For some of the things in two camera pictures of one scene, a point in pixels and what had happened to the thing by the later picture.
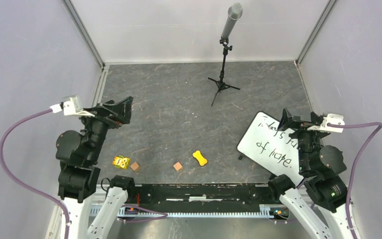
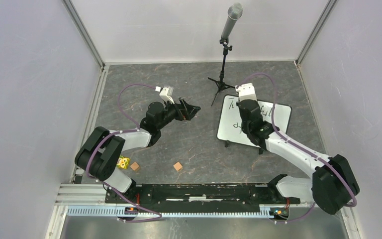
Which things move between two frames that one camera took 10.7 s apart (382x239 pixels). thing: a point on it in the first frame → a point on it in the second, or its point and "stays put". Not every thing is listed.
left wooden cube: x=134 y=166 stays put
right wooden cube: x=178 y=166 stays put
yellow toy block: x=121 y=162 stays put
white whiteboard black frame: x=274 y=151 → x=230 y=128
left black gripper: x=120 y=114 → x=181 y=109
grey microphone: x=235 y=11 stays put
